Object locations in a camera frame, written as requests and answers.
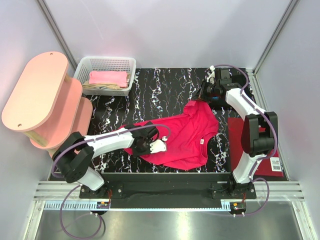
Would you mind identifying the pink three tier shelf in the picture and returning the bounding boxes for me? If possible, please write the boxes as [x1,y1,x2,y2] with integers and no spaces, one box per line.
[1,51,93,156]

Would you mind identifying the pink folded t shirt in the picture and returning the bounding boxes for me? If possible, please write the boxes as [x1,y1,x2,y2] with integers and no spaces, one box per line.
[88,71,128,88]

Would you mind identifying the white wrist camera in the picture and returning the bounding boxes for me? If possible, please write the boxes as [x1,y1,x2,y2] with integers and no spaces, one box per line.
[149,136,168,154]
[206,65,216,84]

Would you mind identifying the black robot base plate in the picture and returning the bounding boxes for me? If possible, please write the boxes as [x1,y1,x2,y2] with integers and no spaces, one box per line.
[79,173,257,211]

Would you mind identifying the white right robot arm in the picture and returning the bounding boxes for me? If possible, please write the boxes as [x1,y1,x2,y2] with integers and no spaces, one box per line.
[192,64,278,198]

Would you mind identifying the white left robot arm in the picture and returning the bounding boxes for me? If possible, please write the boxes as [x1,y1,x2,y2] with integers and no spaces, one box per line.
[52,122,167,191]

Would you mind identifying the red t shirt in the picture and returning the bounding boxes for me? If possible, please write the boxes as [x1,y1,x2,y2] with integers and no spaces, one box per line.
[117,100,220,172]

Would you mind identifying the black folded t shirt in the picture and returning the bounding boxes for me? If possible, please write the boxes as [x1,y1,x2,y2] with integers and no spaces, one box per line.
[209,73,247,109]

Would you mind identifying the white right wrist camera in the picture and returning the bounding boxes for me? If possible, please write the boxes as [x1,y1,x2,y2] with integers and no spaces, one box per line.
[206,65,216,84]

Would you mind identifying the white plastic basket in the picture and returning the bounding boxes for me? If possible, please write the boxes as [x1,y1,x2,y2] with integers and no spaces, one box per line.
[73,56,136,97]

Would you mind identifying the beige folded t shirt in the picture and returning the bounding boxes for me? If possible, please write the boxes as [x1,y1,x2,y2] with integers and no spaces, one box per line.
[82,74,131,90]

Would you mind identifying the right orange connector board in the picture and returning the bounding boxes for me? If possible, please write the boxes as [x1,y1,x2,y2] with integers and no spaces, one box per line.
[231,201,247,212]

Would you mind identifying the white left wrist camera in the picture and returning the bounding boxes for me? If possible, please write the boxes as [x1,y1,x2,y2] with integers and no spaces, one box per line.
[149,136,168,154]

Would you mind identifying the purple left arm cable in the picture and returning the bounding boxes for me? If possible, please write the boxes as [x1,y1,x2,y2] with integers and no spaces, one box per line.
[51,124,171,238]

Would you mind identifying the left orange connector board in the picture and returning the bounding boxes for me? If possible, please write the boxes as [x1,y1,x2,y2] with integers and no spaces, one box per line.
[96,200,111,209]

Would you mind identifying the orange connector board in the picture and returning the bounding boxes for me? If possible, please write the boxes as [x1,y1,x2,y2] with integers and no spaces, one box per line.
[96,200,111,209]
[231,201,247,212]

